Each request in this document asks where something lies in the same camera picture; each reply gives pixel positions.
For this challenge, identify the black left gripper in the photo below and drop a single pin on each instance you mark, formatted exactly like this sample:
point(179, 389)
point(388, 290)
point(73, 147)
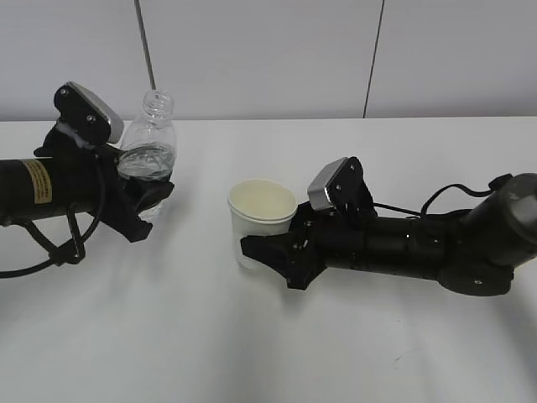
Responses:
point(120, 203)

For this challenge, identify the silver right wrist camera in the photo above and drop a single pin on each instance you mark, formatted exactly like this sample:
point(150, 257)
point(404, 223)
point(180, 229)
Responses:
point(340, 186)

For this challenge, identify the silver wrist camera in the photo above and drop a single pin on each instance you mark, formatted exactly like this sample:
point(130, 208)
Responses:
point(85, 117)
point(340, 186)

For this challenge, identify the clear water bottle green label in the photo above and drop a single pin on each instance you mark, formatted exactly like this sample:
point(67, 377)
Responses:
point(149, 142)

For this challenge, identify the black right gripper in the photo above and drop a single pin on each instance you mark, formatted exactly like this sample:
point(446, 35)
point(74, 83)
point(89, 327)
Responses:
point(315, 242)

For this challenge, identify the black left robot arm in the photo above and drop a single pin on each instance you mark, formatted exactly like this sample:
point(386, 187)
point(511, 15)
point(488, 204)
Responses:
point(64, 174)

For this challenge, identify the white paper cup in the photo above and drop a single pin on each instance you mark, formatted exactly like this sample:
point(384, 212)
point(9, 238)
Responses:
point(259, 207)

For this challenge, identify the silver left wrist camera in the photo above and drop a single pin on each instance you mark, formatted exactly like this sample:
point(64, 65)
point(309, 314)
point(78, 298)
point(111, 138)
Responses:
point(85, 117)

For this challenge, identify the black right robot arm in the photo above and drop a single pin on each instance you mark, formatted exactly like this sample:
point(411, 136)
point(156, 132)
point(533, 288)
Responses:
point(473, 252)

